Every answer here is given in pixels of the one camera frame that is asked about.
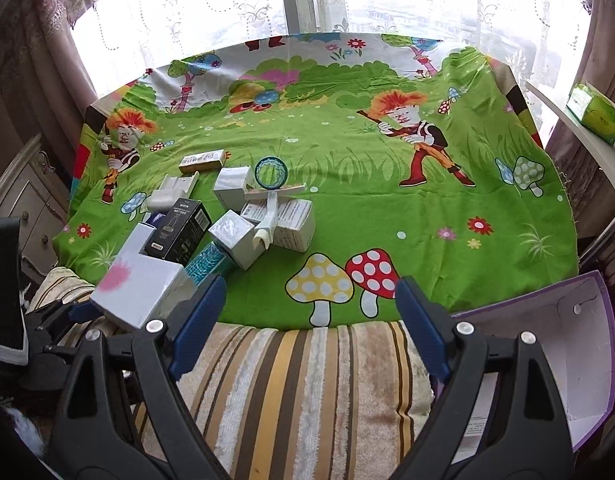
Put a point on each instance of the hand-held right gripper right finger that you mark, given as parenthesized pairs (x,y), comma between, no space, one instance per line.
(422,330)

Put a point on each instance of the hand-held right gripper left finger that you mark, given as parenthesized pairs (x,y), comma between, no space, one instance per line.
(197,325)

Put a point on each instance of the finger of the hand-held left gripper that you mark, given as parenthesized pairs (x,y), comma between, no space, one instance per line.
(55,322)

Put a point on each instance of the teal patterned box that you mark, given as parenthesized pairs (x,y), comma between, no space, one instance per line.
(207,262)

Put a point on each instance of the large white pink-spotted box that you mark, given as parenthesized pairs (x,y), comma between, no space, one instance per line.
(137,290)

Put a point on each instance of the white cube box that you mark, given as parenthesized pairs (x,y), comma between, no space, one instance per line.
(231,237)
(232,184)

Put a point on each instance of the black product box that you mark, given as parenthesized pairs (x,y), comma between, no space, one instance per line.
(177,232)

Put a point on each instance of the glossy blue box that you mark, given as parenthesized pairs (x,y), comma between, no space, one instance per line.
(154,219)

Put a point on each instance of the white plastic dispenser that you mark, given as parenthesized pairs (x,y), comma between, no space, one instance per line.
(267,222)

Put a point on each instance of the white rectangular box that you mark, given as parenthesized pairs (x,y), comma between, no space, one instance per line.
(296,237)

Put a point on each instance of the white plastic holder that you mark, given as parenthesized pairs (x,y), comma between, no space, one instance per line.
(173,191)

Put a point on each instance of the purple white cardboard box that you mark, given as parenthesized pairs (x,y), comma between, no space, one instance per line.
(562,340)

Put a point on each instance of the small white labelled box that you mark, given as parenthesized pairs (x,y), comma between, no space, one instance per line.
(300,210)

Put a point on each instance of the gold white long box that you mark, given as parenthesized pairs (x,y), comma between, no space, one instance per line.
(202,160)

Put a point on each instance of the beige bedside cabinet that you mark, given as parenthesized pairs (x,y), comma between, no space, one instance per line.
(30,200)

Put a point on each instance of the striped towel blanket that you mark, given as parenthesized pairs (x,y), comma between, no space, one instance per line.
(297,385)

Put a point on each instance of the green cartoon printed sheet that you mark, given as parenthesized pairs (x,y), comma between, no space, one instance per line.
(337,160)

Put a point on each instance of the brown patterned drape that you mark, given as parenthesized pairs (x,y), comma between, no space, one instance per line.
(27,35)

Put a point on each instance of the white curved shelf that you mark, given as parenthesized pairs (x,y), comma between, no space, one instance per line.
(550,110)

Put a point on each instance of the green tissue box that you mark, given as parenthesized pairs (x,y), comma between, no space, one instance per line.
(595,112)

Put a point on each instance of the white lace curtain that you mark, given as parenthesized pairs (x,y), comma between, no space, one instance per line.
(212,5)

